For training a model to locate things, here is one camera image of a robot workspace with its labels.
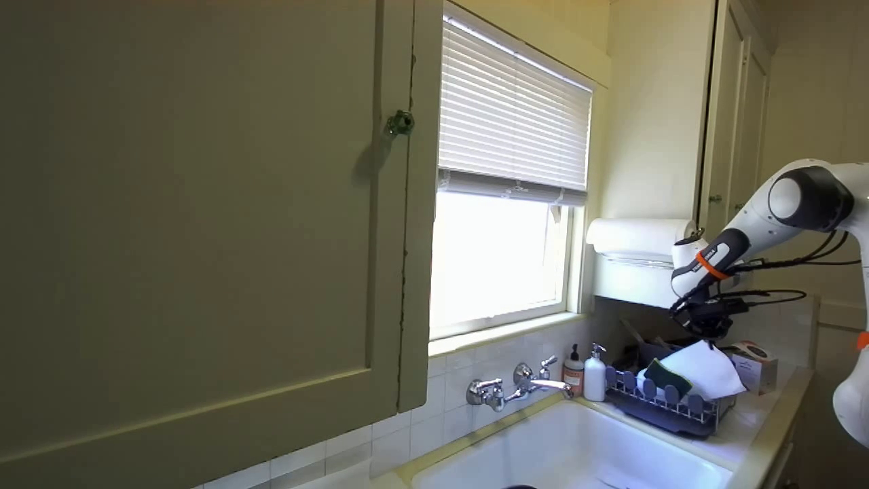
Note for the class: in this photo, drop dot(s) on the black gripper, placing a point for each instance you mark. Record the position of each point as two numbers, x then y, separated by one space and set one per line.
704 310

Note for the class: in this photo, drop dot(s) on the white paper towel roll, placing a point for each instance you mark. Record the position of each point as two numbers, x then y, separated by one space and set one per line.
633 238

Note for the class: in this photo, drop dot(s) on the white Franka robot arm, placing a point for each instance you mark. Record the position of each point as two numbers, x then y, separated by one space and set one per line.
750 227

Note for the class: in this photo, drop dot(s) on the white tissue box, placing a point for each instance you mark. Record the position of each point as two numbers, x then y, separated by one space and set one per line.
761 367

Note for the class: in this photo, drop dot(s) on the blue dish rack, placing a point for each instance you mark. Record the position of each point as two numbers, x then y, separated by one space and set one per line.
667 416

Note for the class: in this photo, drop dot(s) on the white soap dispenser bottle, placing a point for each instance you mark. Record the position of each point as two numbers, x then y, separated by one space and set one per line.
596 375

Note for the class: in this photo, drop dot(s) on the brown soap bottle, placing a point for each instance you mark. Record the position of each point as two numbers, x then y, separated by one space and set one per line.
573 372

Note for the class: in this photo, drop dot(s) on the white kitchen sink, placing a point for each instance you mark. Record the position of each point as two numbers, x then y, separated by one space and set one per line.
580 450

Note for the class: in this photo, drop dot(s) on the white framed window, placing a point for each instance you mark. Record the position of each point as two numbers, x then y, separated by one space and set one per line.
492 258

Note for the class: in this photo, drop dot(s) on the white window blind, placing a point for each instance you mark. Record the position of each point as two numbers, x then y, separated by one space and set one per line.
511 118

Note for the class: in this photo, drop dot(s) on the green cabinet knob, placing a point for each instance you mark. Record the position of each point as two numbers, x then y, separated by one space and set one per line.
397 124

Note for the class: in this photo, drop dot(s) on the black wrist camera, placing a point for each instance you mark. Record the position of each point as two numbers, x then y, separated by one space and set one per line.
732 303

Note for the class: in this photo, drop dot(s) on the chrome wall faucet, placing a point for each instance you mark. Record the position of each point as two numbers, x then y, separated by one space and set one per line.
526 379

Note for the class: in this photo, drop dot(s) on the cream wall cabinet with latch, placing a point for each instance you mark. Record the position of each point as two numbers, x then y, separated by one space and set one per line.
656 118

